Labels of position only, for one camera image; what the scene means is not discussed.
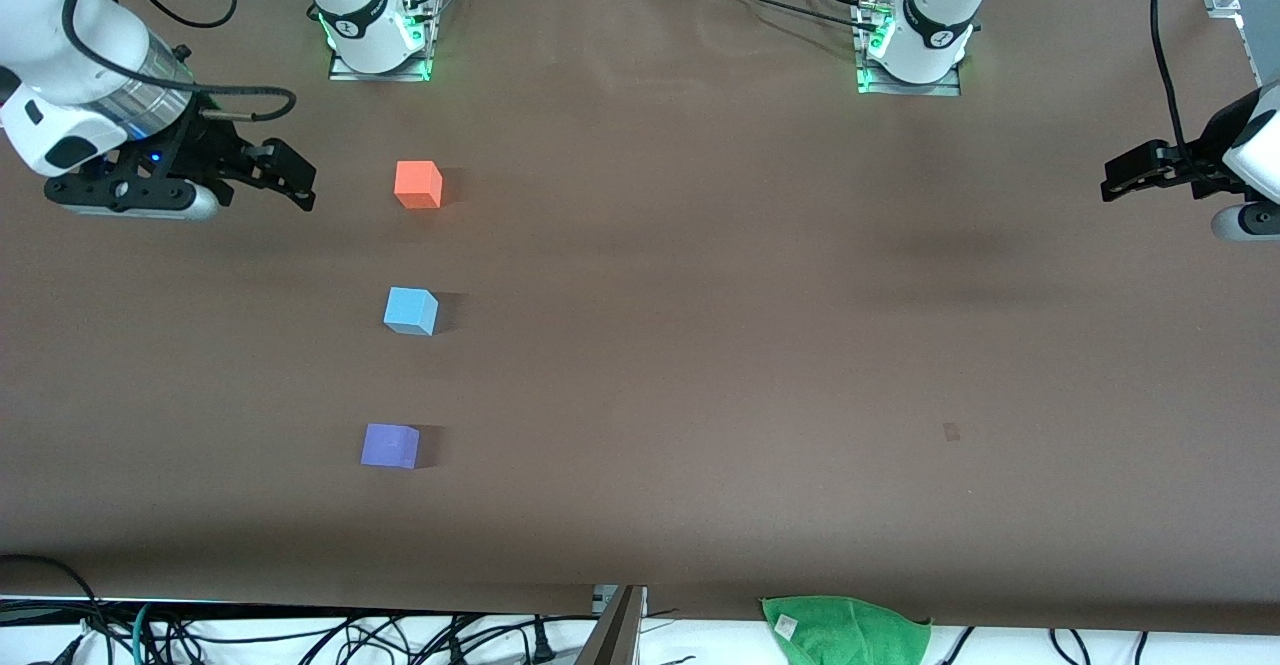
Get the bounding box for purple block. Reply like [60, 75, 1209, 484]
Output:
[360, 423, 421, 470]

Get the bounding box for teal cable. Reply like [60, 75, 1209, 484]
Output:
[132, 602, 163, 665]

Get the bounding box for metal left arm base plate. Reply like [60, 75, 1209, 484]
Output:
[855, 0, 964, 98]

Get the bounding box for black looping floor cable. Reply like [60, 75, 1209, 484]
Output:
[0, 554, 107, 665]

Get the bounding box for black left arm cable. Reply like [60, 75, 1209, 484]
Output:
[1149, 0, 1197, 162]

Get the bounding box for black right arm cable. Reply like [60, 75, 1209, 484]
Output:
[60, 0, 298, 122]

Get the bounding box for orange block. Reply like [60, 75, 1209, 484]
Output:
[394, 160, 444, 210]

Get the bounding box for black cable on table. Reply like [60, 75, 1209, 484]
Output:
[685, 0, 881, 34]

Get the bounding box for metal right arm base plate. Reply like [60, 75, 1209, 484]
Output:
[328, 0, 442, 83]

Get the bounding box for green cloth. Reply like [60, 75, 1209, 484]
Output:
[760, 595, 933, 665]

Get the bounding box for light blue block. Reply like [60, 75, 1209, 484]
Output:
[383, 286, 439, 337]

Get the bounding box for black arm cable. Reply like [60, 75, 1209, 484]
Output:
[1149, 0, 1197, 162]
[60, 0, 298, 122]

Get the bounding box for grey metal bar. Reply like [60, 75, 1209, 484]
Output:
[578, 585, 649, 665]

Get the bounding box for brown table cover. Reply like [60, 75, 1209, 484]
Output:
[0, 0, 1280, 636]

